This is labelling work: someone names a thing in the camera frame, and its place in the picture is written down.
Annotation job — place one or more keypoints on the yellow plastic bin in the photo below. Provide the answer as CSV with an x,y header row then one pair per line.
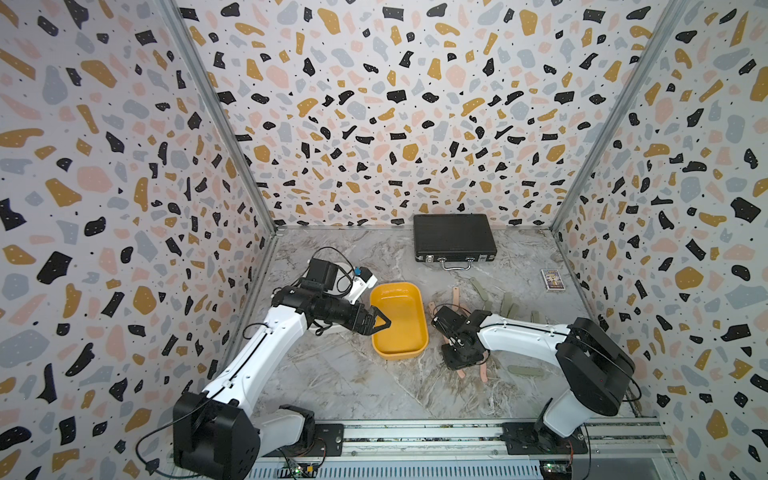
x,y
407,336

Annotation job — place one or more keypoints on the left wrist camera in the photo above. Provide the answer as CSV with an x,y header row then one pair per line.
x,y
363,280

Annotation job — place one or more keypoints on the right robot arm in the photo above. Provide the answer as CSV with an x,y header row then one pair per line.
x,y
597,371

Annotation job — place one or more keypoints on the playing card box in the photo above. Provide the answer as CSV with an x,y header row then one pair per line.
x,y
553,280

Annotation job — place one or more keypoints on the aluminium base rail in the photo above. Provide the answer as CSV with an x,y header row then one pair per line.
x,y
613,448

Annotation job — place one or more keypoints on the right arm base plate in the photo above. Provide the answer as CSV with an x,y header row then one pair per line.
x,y
529,438

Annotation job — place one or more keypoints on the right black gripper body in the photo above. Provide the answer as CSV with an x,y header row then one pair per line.
x,y
453,359

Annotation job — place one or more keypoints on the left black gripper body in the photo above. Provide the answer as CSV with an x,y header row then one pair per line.
x,y
340,311

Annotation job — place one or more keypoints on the green folding knife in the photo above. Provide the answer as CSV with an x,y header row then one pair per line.
x,y
481,291
506,304
513,312

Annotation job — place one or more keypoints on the black ribbed briefcase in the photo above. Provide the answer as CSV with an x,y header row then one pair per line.
x,y
453,238

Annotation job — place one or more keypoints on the green folding knife upper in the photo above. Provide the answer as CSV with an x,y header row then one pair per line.
x,y
481,291

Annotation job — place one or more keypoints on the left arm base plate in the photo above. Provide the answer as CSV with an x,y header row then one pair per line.
x,y
321,439

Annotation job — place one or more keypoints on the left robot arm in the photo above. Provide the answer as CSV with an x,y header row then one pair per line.
x,y
214,435

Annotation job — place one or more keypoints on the green knife near arm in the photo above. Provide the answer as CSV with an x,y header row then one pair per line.
x,y
527,371

